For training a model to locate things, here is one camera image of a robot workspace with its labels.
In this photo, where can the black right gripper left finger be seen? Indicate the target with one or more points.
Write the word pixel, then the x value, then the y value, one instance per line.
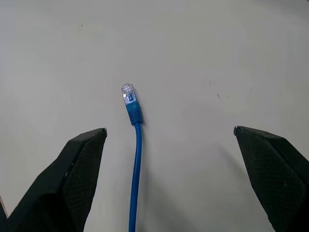
pixel 60 183

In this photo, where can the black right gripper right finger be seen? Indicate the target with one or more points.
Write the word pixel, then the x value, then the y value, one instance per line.
pixel 277 178

